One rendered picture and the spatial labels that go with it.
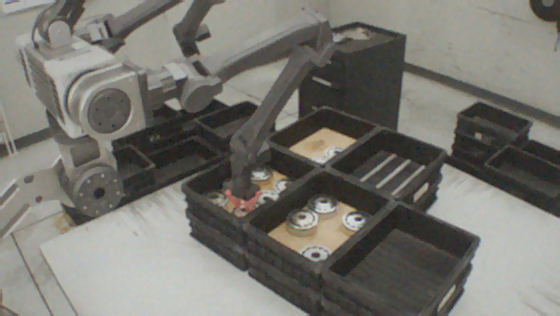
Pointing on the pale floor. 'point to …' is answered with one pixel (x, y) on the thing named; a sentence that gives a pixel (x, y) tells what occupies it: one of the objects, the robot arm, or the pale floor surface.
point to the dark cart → (359, 77)
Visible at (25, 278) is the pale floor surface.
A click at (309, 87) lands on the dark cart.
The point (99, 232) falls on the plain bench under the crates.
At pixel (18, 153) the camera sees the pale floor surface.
